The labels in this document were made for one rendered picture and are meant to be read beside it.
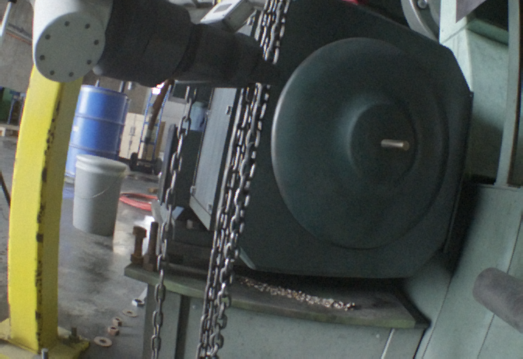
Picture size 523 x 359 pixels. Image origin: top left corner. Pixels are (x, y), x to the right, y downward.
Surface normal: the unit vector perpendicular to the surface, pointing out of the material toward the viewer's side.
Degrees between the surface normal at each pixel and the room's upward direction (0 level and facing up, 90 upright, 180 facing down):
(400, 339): 90
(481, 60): 72
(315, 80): 84
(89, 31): 125
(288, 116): 89
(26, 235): 90
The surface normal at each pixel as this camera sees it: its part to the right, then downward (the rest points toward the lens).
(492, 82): 0.05, -0.31
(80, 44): 0.47, 0.69
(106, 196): 0.66, 0.18
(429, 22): -0.01, -0.01
